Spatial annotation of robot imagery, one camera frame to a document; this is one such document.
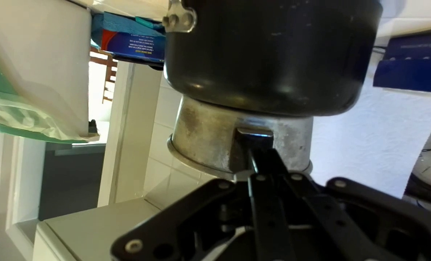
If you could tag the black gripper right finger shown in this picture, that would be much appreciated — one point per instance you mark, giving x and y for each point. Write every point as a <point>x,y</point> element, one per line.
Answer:
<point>379,218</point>

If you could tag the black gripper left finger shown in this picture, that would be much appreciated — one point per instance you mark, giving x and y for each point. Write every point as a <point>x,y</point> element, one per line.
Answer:
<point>190,222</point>

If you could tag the white paper towel roll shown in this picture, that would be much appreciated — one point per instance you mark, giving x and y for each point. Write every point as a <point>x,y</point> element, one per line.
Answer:
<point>365,139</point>

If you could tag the blue cardboard box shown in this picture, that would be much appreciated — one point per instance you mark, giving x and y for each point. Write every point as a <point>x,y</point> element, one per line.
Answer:
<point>132,41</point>

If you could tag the clear container with green lid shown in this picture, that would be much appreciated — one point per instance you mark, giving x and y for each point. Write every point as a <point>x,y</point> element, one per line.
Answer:
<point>31,73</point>

